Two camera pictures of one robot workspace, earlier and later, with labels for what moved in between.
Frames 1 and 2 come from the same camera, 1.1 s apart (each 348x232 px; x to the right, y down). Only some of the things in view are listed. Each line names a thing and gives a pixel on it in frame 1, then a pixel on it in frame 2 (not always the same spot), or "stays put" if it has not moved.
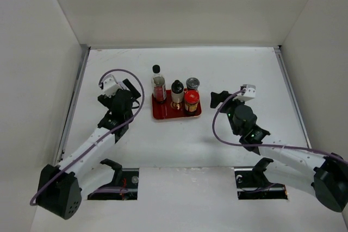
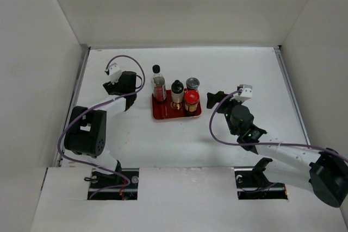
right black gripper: x=216 y=97 stays put
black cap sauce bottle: x=159 y=85 stays put
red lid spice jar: x=191 y=100 stays put
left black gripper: x=106 y=100 to x=112 y=88
